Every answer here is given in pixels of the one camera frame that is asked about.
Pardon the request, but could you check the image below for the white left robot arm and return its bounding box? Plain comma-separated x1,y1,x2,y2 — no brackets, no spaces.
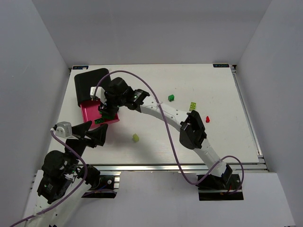
25,121,111,227

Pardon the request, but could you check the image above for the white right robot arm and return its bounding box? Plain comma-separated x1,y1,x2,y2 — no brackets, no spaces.
90,78,232,189

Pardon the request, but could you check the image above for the pink top drawer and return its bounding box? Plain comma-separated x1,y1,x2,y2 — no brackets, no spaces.
80,99,119,129

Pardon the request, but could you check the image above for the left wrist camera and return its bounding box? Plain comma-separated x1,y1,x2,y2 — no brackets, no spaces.
51,122,72,138

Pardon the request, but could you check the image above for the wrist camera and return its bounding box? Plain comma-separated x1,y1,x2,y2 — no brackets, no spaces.
90,87,106,104
51,122,72,138

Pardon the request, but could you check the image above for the aluminium table rail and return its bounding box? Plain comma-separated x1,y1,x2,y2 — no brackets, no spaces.
94,164,267,172

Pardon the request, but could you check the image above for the dark green 2x4 lego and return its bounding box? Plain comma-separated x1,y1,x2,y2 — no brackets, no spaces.
94,118,104,125

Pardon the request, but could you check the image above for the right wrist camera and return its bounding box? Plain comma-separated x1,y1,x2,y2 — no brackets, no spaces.
90,87,106,104

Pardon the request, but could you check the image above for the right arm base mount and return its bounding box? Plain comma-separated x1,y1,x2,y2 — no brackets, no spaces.
196,174,244,201

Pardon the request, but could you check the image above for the black drawer cabinet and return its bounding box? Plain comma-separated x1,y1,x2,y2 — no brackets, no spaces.
74,68,109,107

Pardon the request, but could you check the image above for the dark green long lego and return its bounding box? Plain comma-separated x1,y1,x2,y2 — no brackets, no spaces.
102,114,115,120

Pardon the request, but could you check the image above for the red lego near arm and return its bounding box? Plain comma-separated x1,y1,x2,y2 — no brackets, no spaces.
205,116,210,123

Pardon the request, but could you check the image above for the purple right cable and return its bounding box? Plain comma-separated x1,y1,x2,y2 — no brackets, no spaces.
94,70,244,195

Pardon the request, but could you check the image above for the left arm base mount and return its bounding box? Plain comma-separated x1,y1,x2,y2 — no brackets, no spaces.
82,165,117,199

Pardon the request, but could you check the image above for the dark green small lego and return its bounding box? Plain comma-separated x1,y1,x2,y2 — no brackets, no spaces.
168,94,175,102

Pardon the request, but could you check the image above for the light green small lego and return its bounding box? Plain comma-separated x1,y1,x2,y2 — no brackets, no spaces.
133,133,139,142

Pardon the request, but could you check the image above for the light green 2x3 lego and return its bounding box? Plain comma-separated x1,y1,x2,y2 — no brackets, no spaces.
189,102,196,111

